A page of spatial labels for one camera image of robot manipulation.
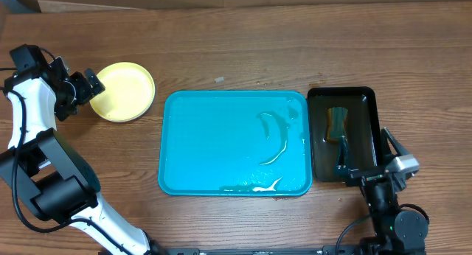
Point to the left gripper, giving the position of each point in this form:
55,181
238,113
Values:
64,112

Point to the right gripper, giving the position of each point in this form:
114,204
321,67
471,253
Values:
343,165

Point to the green yellow sponge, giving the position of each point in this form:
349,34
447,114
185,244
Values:
336,124

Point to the yellow plate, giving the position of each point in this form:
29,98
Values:
129,92

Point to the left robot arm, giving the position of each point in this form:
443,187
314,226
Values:
52,186

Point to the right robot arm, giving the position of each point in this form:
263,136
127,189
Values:
399,228

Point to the black water tray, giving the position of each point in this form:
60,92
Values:
363,130

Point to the teal plastic tray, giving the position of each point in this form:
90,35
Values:
235,143

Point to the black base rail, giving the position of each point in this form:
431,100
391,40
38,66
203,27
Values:
325,250

